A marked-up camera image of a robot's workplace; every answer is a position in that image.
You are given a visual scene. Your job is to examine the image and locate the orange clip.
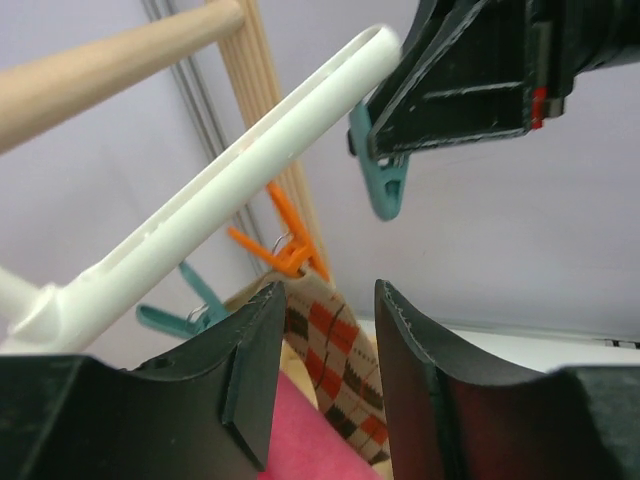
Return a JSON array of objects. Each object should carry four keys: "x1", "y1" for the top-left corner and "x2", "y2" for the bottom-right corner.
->
[{"x1": 228, "y1": 182, "x2": 330, "y2": 281}]

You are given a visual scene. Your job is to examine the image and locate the argyle beige orange sock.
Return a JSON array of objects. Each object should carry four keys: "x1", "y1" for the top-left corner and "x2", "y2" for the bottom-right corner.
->
[{"x1": 224, "y1": 269, "x2": 390, "y2": 465}]

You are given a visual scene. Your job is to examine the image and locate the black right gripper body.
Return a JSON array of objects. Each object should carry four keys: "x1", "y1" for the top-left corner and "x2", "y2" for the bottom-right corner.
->
[{"x1": 524, "y1": 1, "x2": 639, "y2": 131}]

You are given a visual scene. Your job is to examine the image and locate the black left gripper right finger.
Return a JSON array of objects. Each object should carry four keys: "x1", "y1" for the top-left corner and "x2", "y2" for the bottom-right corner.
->
[{"x1": 375, "y1": 280, "x2": 639, "y2": 479}]

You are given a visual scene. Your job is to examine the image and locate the teal clip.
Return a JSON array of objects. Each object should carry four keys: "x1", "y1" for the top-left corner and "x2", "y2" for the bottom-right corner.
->
[
  {"x1": 135, "y1": 259, "x2": 231, "y2": 341},
  {"x1": 348, "y1": 102, "x2": 409, "y2": 221}
]

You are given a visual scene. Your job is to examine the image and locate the pink sock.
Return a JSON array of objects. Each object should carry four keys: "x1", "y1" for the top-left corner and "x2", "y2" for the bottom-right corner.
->
[{"x1": 258, "y1": 373, "x2": 380, "y2": 480}]

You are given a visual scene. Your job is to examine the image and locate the aluminium frame post right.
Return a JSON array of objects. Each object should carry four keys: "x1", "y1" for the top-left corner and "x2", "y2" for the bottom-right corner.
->
[{"x1": 140, "y1": 0, "x2": 266, "y2": 275}]

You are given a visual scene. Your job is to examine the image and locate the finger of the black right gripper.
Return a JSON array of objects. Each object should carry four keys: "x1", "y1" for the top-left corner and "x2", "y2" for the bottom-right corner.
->
[{"x1": 367, "y1": 1, "x2": 534, "y2": 158}]

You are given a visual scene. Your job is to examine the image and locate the white clip hanger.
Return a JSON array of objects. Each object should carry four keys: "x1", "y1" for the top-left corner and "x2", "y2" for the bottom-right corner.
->
[{"x1": 1, "y1": 25, "x2": 401, "y2": 355}]

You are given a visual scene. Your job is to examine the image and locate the wooden drying rack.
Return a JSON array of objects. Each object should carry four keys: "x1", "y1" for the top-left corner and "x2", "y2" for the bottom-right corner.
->
[{"x1": 1, "y1": 1, "x2": 331, "y2": 291}]

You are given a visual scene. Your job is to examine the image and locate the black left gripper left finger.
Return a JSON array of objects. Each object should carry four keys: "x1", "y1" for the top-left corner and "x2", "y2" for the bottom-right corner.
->
[{"x1": 1, "y1": 283, "x2": 286, "y2": 479}]

